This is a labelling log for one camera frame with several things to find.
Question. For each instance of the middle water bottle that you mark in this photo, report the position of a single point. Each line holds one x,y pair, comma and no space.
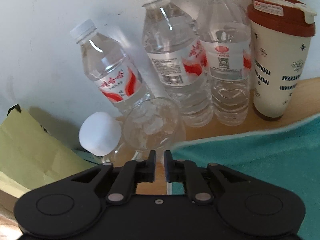
175,51

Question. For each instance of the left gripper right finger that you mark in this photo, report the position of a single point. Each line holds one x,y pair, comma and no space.
187,173

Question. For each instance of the red lid patterned tumbler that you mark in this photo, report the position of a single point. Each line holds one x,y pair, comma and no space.
281,34

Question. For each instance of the yellow-green paper bag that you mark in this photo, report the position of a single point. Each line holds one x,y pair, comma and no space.
31,157

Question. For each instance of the leftmost water bottle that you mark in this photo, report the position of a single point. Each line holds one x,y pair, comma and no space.
109,67

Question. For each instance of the water bottle nearest tumbler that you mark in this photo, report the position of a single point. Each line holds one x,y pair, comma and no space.
225,34

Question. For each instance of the water bottle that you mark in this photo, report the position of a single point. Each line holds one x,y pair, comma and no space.
175,51
109,67

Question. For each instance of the teal towel white trim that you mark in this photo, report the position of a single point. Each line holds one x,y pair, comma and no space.
286,157

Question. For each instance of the small white cap jar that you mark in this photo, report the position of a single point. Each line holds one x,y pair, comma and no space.
101,135

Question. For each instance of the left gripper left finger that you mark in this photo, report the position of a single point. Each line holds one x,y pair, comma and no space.
129,176

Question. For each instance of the clear drinking glass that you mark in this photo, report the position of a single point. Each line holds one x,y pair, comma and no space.
155,124

